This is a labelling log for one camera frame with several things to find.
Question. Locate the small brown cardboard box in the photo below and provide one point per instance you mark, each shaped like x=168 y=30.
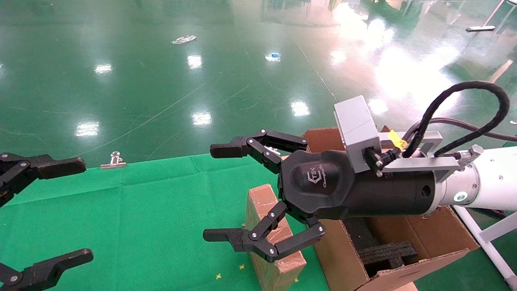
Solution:
x=262 y=206

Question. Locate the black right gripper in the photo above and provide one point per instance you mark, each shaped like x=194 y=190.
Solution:
x=331 y=190

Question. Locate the white floor litter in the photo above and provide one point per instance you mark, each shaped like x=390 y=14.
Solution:
x=183 y=39

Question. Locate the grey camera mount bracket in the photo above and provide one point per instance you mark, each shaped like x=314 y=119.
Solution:
x=424 y=163

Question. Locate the white frame leg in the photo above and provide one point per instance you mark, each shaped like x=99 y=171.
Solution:
x=490 y=251

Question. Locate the black cross-shaped foam block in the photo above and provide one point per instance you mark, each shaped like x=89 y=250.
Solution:
x=387 y=252

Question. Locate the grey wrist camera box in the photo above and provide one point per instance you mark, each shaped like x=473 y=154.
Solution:
x=355 y=129

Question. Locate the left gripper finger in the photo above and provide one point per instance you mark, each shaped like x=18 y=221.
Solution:
x=52 y=166
x=48 y=268

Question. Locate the blue floor litter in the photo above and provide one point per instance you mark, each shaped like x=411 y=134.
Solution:
x=274 y=55

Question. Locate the large green table cloth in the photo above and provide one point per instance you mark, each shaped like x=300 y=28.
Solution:
x=161 y=222

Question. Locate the silver binder clip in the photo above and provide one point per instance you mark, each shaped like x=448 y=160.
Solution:
x=114 y=163
x=271 y=150

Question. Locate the white floor stand bar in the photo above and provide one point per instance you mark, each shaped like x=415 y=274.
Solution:
x=480 y=28

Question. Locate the large open cardboard carton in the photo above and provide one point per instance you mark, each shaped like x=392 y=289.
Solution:
x=436 y=230

